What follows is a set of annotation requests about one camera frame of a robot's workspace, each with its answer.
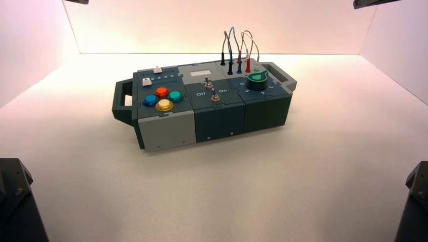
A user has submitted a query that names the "yellow round push button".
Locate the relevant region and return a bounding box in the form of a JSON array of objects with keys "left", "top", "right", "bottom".
[{"left": 155, "top": 98, "right": 174, "bottom": 112}]

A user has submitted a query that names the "blue round push button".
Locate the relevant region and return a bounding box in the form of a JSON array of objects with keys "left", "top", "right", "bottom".
[{"left": 142, "top": 94, "right": 159, "bottom": 107}]

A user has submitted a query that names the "dark green grey control box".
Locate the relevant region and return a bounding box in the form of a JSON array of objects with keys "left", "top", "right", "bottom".
[{"left": 112, "top": 58, "right": 298, "bottom": 152}]

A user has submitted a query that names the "green rotary knob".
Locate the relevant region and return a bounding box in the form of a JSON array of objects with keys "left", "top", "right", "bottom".
[{"left": 246, "top": 70, "right": 270, "bottom": 91}]

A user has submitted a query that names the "dark blue plug blue cable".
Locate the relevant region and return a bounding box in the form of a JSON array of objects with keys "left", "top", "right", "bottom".
[{"left": 227, "top": 26, "right": 241, "bottom": 76}]

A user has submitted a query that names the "blue plug brown cable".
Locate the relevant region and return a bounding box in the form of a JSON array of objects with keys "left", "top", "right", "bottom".
[{"left": 236, "top": 32, "right": 260, "bottom": 75}]

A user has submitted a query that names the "black banana plug grey cable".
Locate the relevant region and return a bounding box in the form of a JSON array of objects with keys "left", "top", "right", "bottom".
[{"left": 220, "top": 31, "right": 232, "bottom": 67}]

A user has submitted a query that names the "red banana plug red cable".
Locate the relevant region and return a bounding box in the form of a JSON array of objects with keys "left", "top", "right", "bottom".
[{"left": 240, "top": 30, "right": 254, "bottom": 74}]

